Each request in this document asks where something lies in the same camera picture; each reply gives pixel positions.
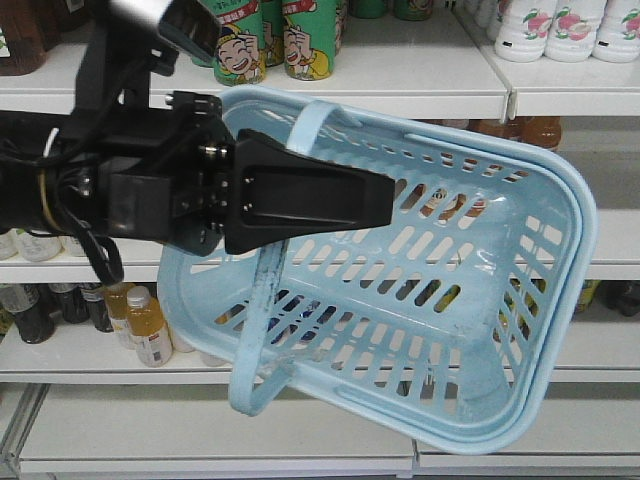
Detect black cable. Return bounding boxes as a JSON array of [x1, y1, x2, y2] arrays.
[[0, 44, 171, 287]]

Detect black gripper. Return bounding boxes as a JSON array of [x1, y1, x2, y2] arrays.
[[94, 91, 395, 256]]

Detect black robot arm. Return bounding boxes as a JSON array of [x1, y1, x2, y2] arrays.
[[1, 91, 394, 268]]

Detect orange C100 juice bottle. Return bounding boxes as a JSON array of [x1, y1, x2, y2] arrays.
[[521, 116, 562, 152]]

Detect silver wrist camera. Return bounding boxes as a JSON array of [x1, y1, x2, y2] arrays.
[[107, 0, 222, 62]]

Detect dark tea bottle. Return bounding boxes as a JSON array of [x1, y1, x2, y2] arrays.
[[79, 283, 113, 333], [1, 284, 55, 344], [48, 283, 89, 324]]

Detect light blue plastic basket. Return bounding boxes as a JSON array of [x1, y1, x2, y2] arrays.
[[157, 86, 598, 455]]

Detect white peach drink bottle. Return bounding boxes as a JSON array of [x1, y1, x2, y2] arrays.
[[592, 0, 639, 63], [544, 0, 606, 63], [494, 0, 557, 63]]

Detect green cartoon drink can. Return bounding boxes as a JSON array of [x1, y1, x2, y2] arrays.
[[210, 0, 266, 86], [282, 0, 336, 81]]

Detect orange vitamin drink bottle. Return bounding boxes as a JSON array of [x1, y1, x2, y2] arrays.
[[103, 282, 135, 350], [126, 286, 173, 367]]

